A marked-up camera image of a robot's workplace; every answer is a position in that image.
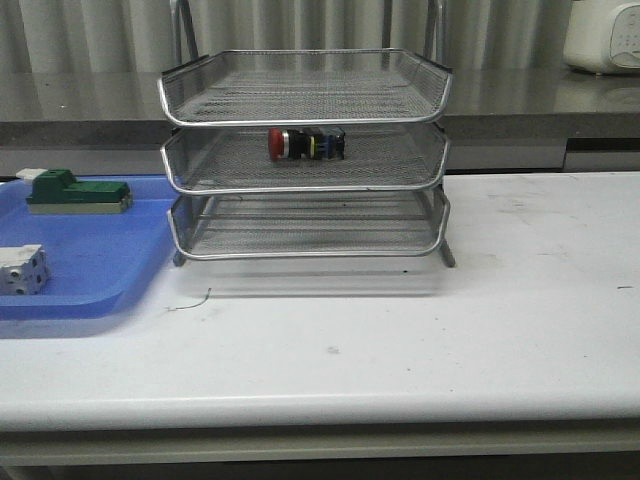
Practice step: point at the silver mesh bottom tray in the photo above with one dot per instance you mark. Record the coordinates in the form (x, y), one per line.
(315, 225)

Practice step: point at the white terminal block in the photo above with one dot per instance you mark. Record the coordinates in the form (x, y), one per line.
(24, 269)

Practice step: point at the white appliance in background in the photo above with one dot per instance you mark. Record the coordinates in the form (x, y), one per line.
(602, 37)

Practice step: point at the red emergency stop button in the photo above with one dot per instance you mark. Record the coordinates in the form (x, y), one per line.
(312, 143)

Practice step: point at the blue plastic tray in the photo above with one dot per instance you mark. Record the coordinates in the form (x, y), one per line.
(98, 264)

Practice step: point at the silver mesh tray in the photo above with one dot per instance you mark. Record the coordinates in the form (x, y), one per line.
(378, 157)
(238, 88)
(315, 225)

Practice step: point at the thin dark wire scrap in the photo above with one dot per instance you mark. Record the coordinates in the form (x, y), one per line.
(205, 298)

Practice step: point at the silver metal rack frame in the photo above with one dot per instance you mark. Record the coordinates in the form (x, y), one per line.
(185, 50)

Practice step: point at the steel background counter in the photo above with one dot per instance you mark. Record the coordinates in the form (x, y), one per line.
(537, 119)

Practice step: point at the silver mesh top tray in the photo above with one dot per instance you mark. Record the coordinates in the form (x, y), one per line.
(238, 88)

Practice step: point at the green electrical component block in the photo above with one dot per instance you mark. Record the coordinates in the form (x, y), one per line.
(59, 191)

